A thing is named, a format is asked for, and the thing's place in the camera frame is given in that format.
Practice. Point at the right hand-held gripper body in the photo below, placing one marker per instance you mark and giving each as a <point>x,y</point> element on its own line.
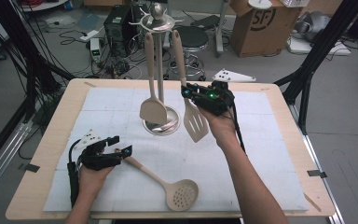
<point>213,99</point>

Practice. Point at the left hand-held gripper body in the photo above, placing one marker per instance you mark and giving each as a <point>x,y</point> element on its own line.
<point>99,160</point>

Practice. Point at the wooden skimmer spoon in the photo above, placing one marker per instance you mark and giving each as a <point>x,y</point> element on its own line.
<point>150,174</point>

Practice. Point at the wooden slotted spatula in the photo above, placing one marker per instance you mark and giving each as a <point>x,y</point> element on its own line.
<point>177,56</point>

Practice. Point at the wooden solid spatula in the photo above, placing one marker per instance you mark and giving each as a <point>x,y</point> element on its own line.
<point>154,112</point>

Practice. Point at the metal utensil rack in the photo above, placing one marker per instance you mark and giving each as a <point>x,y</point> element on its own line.
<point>165,129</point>

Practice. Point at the person's left hand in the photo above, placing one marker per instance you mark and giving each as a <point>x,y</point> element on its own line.
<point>91,182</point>

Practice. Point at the person's right hand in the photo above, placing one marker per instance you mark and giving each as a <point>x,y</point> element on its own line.
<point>223,129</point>

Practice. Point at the black round stool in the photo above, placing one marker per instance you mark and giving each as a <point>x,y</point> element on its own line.
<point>195,39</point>

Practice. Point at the black flat device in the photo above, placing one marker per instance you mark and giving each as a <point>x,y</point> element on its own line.
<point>205,21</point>

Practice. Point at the black tape piece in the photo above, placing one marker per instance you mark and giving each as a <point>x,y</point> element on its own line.
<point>32,168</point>
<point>317,174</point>

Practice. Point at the cardboard box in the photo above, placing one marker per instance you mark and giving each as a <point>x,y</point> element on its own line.
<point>261,40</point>

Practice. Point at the black computer tower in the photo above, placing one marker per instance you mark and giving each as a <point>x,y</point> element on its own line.
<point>118,31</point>

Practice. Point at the small white device green display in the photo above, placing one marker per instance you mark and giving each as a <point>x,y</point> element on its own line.
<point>95,48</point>

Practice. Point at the white round lid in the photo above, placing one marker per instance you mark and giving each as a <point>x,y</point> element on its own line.
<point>260,3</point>

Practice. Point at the white power strip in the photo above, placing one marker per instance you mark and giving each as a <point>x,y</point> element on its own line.
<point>89,35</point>

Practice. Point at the white flat board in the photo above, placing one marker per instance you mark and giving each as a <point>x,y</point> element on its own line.
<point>317,48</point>

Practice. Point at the brown tape strip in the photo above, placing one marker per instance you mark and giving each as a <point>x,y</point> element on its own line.
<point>312,202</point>

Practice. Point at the white metal stand post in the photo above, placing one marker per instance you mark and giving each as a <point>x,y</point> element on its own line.
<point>220,31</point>

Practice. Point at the aluminium rail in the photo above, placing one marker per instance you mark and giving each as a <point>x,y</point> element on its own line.
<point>3,155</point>
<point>320,174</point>

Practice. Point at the black metal frame stand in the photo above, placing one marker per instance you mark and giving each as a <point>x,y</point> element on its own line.
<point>28,62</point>
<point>323,40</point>

